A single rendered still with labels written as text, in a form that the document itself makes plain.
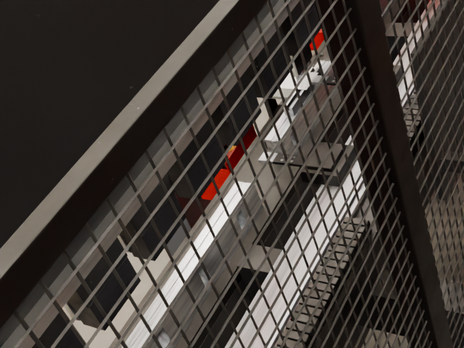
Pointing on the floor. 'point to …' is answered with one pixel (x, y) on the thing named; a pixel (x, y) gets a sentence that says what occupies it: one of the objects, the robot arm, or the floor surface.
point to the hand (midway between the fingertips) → (217, 175)
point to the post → (401, 157)
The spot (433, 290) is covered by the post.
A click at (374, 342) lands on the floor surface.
